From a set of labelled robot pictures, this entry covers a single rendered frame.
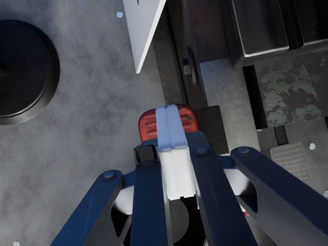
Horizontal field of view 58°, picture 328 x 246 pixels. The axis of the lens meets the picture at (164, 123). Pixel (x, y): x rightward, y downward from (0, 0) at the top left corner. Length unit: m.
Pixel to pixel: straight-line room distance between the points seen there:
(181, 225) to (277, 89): 0.75
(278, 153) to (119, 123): 0.54
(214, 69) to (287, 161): 0.58
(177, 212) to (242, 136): 0.70
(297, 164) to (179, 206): 0.42
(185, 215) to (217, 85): 0.73
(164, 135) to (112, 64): 0.96
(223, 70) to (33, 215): 0.93
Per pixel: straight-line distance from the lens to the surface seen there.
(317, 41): 0.41
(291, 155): 0.96
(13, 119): 1.18
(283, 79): 0.45
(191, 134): 0.17
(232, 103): 0.43
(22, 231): 1.23
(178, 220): 1.09
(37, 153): 1.17
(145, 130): 0.30
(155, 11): 0.65
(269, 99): 0.44
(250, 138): 0.43
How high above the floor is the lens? 1.06
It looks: 86 degrees down
